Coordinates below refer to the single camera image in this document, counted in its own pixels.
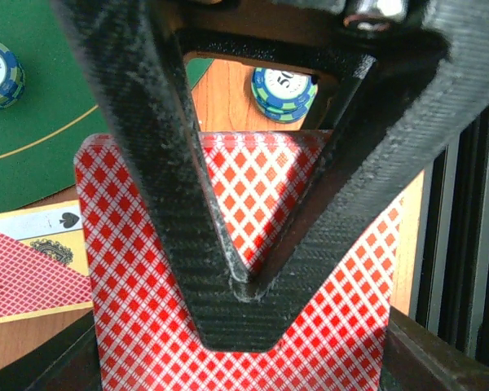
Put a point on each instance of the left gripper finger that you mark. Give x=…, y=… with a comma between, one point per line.
x=390, y=101

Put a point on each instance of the blue poker chip stack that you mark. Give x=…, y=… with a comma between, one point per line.
x=282, y=96

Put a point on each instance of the red backed playing card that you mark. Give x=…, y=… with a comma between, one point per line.
x=146, y=339

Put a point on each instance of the single blue poker chip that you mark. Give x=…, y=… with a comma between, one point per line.
x=12, y=77

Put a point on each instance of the round green poker mat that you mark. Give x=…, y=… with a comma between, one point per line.
x=36, y=122

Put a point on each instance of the playing card box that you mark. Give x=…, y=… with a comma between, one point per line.
x=43, y=262

